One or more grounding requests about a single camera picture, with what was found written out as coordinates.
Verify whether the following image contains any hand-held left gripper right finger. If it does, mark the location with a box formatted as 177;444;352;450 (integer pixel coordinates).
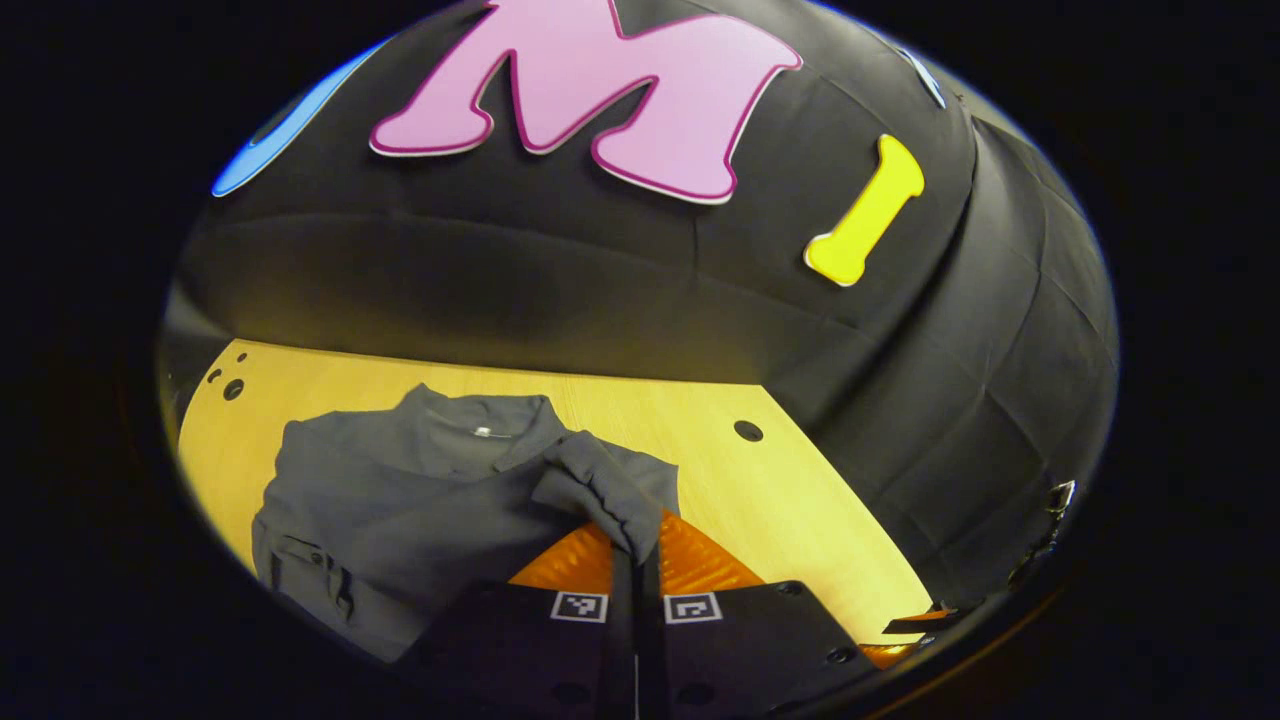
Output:
637;510;881;720

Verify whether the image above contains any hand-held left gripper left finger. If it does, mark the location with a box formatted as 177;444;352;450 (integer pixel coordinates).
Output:
395;520;638;720

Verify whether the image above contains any grey collared shirt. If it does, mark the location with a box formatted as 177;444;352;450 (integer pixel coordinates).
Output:
250;383;681;663

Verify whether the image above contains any black backdrop cloth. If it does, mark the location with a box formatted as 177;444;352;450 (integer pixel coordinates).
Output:
160;0;1121;611

